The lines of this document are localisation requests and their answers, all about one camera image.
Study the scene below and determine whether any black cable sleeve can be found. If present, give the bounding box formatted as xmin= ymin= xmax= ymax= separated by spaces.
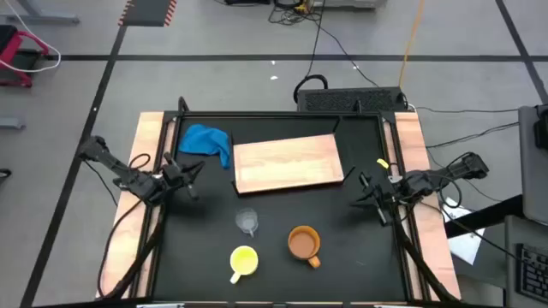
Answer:
xmin=111 ymin=204 xmax=168 ymax=299
xmin=391 ymin=209 xmax=450 ymax=303

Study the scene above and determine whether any black hazard-striped mat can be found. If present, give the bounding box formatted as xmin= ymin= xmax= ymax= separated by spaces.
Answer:
xmin=117 ymin=0 xmax=178 ymax=27

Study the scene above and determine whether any black cable bundle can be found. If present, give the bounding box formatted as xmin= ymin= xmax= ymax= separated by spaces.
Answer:
xmin=267 ymin=0 xmax=326 ymax=26

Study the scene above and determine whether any thick black cable loop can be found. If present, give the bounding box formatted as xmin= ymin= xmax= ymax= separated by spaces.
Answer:
xmin=293 ymin=74 xmax=330 ymax=104

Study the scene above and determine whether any black metal table frame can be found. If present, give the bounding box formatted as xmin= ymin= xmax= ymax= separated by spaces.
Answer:
xmin=128 ymin=96 xmax=462 ymax=303

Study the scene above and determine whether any yellow cup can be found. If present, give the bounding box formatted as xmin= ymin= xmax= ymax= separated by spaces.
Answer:
xmin=229 ymin=245 xmax=259 ymax=285

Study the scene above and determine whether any blue cloth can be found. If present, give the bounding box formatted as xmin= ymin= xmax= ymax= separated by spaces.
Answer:
xmin=177 ymin=123 xmax=232 ymax=170

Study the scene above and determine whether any yellow cable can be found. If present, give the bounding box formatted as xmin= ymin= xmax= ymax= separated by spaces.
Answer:
xmin=397 ymin=0 xmax=426 ymax=89

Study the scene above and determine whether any white paper sheet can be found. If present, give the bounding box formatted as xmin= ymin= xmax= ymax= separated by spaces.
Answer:
xmin=440 ymin=196 xmax=487 ymax=265

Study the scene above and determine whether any orange mug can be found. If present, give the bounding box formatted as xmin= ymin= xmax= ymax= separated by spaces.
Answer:
xmin=287 ymin=225 xmax=322 ymax=270

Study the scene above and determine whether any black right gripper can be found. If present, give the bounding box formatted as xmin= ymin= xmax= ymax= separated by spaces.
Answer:
xmin=348 ymin=178 xmax=402 ymax=227

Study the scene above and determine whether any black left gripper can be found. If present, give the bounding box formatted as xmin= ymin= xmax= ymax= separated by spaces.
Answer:
xmin=159 ymin=151 xmax=206 ymax=202

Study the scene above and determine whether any small clear plastic cup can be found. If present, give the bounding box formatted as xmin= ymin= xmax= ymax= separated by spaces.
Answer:
xmin=234 ymin=207 xmax=260 ymax=239

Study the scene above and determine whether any white cable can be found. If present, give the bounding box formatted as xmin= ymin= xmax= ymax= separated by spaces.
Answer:
xmin=0 ymin=0 xmax=63 ymax=74

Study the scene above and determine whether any red and black cart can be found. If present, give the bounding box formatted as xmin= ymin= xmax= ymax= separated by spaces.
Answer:
xmin=0 ymin=24 xmax=51 ymax=89

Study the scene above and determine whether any black keyboard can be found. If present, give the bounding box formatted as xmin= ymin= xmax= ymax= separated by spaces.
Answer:
xmin=515 ymin=243 xmax=548 ymax=305

